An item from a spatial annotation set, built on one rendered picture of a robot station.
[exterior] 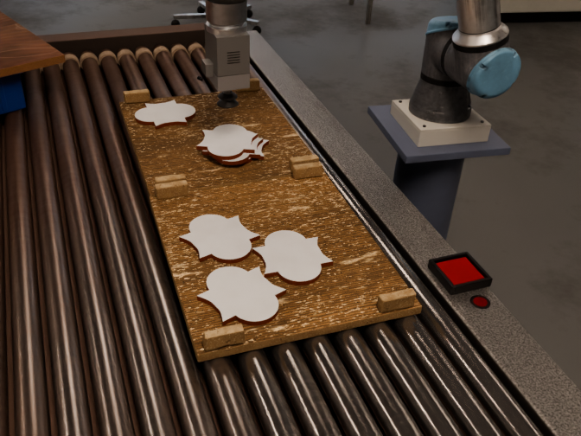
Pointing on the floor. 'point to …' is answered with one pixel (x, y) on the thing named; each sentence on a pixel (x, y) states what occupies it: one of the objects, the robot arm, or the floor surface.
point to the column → (431, 168)
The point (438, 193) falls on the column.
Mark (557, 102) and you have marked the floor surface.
